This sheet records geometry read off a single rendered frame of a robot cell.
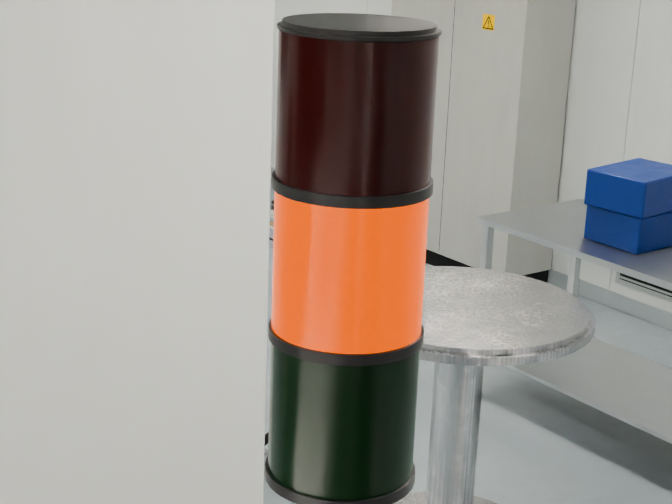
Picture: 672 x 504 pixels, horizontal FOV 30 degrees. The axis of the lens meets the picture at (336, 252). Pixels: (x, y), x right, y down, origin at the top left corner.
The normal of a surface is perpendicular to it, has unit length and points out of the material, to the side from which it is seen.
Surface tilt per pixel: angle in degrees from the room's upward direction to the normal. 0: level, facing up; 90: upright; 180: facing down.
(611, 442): 0
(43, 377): 90
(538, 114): 90
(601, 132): 90
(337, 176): 90
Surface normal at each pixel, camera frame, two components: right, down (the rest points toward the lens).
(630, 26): -0.80, 0.15
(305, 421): -0.51, 0.23
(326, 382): -0.22, 0.28
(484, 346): 0.04, -0.95
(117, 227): 0.60, 0.25
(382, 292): 0.40, 0.28
